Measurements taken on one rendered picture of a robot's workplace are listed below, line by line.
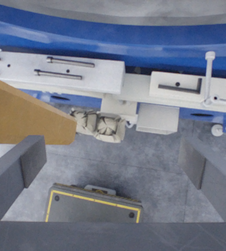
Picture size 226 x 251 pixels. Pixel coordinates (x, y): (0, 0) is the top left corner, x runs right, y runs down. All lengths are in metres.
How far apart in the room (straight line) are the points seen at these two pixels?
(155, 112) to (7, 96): 0.97
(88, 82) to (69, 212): 0.97
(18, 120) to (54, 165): 1.54
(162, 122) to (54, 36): 0.74
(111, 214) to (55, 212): 0.41
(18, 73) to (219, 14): 0.82
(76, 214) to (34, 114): 1.21
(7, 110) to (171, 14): 0.51
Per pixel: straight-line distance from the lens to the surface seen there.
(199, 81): 0.88
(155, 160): 1.62
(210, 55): 0.75
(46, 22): 0.82
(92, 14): 0.63
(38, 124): 0.28
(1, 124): 0.22
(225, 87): 0.93
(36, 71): 0.89
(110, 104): 1.06
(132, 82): 0.93
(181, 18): 0.61
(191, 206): 1.76
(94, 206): 1.38
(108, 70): 0.82
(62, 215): 1.46
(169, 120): 1.12
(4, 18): 0.85
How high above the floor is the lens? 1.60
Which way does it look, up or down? 81 degrees down
